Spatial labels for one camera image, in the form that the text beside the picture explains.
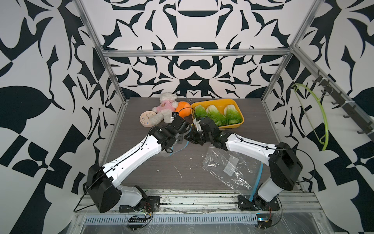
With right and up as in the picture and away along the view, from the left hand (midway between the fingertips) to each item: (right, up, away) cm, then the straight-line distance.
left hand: (174, 130), depth 79 cm
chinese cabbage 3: (+38, +8, +20) cm, 43 cm away
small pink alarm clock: (-24, +6, +26) cm, 36 cm away
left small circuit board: (-18, -43, -6) cm, 47 cm away
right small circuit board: (+44, -42, -9) cm, 61 cm away
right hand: (+5, -3, +2) cm, 6 cm away
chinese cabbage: (+16, +10, +21) cm, 28 cm away
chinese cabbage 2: (+24, +9, +23) cm, 34 cm away
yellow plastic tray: (+31, +16, +33) cm, 48 cm away
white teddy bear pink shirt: (-8, +12, +23) cm, 27 cm away
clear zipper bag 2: (+37, -24, +4) cm, 45 cm away
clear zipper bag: (-1, -8, -15) cm, 17 cm away
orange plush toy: (+5, +12, +27) cm, 30 cm away
